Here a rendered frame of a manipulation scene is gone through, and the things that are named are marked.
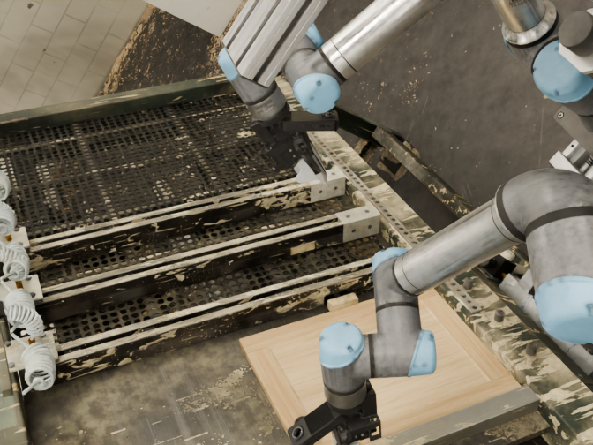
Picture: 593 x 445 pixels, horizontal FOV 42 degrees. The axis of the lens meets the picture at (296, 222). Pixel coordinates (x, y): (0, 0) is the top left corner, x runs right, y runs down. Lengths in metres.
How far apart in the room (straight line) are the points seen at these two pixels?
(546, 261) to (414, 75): 2.92
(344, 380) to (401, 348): 0.11
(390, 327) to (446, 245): 0.19
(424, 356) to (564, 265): 0.37
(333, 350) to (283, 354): 0.70
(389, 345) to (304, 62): 0.51
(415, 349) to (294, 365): 0.69
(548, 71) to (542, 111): 1.65
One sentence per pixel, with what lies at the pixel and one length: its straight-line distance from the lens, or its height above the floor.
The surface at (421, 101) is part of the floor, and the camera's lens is 3.76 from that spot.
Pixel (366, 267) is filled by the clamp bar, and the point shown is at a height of 1.04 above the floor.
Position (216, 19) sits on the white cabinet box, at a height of 0.09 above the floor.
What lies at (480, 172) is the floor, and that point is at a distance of 3.38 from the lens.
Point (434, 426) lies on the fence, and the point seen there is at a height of 1.13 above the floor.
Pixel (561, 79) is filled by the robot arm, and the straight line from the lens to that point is 1.63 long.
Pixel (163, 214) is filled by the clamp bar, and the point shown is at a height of 1.42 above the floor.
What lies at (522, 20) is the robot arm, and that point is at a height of 1.33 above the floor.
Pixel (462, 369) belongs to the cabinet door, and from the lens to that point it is 1.96.
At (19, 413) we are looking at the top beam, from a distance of 1.82.
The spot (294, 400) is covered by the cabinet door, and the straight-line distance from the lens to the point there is 1.85.
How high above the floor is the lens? 2.49
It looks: 36 degrees down
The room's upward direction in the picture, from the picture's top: 72 degrees counter-clockwise
